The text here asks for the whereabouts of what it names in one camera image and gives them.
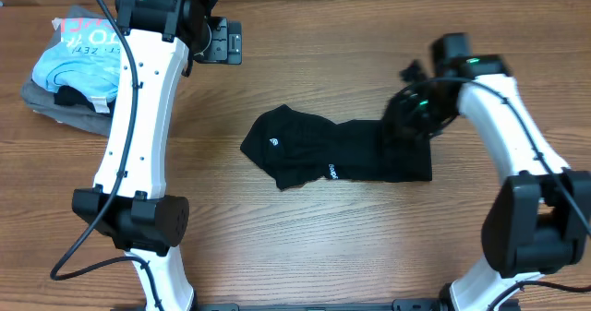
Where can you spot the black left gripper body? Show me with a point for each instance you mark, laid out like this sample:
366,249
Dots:
220,47

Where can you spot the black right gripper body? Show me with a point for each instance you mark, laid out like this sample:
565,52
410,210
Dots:
413,71

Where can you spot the black t-shirt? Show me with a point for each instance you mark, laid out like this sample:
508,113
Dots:
295,148

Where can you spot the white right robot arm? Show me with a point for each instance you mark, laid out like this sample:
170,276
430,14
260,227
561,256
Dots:
539,222

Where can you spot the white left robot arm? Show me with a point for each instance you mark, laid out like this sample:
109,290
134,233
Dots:
128,202

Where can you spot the light blue printed t-shirt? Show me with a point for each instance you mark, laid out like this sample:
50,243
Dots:
86,57

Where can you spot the black folded garment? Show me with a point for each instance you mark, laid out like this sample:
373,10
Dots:
68,96

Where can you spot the grey folded garment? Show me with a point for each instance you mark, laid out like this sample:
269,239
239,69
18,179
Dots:
78,116

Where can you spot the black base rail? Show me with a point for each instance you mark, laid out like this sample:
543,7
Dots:
422,304

